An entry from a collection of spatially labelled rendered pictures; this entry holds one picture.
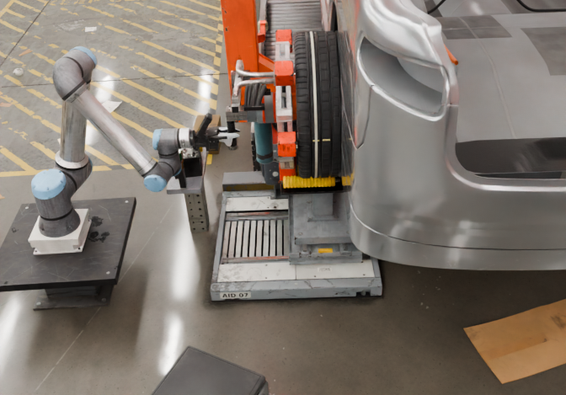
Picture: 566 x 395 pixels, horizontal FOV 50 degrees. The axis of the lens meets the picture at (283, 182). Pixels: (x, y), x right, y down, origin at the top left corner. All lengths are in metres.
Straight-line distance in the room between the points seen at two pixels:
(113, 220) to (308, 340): 1.14
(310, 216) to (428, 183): 1.42
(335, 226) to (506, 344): 0.95
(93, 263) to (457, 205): 1.76
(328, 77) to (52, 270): 1.52
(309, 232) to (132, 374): 1.05
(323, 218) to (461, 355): 0.92
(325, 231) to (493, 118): 0.99
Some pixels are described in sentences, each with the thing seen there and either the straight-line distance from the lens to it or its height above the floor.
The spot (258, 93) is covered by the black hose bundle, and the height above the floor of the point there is 1.02.
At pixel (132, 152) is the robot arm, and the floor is 0.84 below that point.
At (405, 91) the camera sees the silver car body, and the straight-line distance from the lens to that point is 1.71.
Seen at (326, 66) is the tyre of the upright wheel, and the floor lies 1.13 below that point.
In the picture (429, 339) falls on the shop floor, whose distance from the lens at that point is 2.89.
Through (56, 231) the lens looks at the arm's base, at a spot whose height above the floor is 0.42.
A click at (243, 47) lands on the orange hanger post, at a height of 0.96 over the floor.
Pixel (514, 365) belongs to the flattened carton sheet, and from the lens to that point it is 2.88.
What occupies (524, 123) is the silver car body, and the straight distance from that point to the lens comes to 2.62.
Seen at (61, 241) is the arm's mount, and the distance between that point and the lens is 3.00.
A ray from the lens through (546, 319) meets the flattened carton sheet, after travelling 3.09.
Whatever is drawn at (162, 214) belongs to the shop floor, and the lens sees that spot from 3.60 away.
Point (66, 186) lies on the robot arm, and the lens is 2.94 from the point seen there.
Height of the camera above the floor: 2.22
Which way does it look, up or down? 36 degrees down
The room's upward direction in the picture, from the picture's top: 3 degrees counter-clockwise
